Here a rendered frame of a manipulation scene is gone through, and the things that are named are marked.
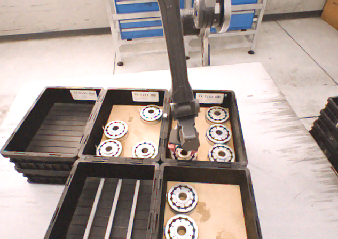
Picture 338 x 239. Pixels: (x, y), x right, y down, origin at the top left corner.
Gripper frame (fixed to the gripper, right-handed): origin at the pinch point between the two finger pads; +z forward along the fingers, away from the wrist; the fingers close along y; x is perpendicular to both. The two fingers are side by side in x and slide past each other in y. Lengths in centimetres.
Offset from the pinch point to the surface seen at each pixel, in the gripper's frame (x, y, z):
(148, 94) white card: 27.9, -19.8, -2.5
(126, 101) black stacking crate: 27.2, -30.8, 3.3
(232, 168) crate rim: -8.4, 17.3, -6.7
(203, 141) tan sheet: 9.4, 8.0, 3.8
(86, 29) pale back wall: 250, -165, 87
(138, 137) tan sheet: 7.6, -19.9, 5.1
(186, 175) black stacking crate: -10.1, 2.5, -0.3
